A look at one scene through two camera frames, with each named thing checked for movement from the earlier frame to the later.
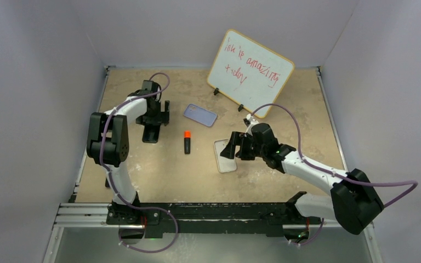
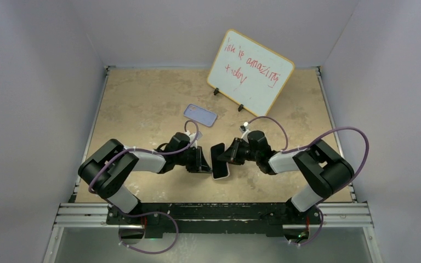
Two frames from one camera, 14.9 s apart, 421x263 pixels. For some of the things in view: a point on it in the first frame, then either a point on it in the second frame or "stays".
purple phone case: x=200 y=114 stays
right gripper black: x=239 y=139 stays
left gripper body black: x=154 y=116 to x=189 y=160
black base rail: x=225 y=219 stays
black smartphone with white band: x=225 y=164 to x=222 y=177
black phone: x=151 y=133 to x=219 y=166
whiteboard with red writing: x=249 y=73 stays
